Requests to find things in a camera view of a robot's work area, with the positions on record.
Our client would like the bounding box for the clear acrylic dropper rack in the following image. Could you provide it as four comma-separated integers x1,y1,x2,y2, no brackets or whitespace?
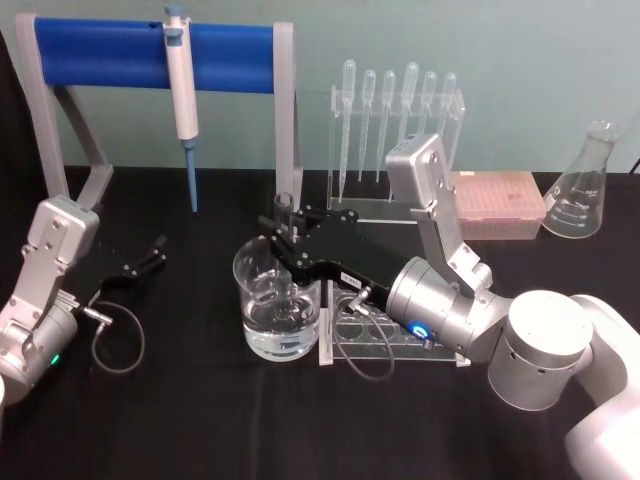
325,81,467,226

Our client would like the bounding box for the white blue micropipette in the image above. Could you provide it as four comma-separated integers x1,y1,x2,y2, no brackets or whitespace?
162,2,202,215

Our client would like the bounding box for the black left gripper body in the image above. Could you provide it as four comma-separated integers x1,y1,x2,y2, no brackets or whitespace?
88,238,149,305

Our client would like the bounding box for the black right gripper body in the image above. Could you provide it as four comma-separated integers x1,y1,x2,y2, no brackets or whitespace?
269,219,417,321

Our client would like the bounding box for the black table cloth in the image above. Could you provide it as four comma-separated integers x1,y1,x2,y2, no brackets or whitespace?
0,164,640,480

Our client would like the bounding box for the thin dark left gripper cable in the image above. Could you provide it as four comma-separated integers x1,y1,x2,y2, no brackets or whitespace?
79,300,147,374

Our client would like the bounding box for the clear plastic transfer pipette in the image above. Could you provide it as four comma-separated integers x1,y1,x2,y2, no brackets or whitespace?
397,60,420,149
418,70,438,138
373,68,397,185
439,71,460,151
356,68,377,183
335,58,357,203

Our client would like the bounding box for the glass conical flask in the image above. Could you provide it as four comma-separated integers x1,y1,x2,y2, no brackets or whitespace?
541,119,622,240

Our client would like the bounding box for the glass beaker with water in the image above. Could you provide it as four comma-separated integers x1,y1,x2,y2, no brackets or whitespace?
231,234,322,362

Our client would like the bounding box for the clear glass test tube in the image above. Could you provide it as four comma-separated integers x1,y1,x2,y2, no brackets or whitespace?
272,191,297,321

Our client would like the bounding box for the clear acrylic test tube rack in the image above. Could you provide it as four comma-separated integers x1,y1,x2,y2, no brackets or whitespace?
316,277,472,369

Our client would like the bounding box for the thin dark right gripper cable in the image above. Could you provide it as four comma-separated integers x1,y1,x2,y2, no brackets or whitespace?
328,286,401,384

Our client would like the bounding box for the thin dark gripper cable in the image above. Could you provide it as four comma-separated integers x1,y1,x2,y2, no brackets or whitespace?
79,300,147,374
328,286,401,384

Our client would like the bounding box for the blue grey pipette stand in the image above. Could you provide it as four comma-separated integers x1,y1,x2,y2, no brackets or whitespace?
13,11,306,217

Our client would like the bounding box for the pink pipette tip box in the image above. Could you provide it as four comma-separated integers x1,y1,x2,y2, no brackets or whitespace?
448,169,547,242

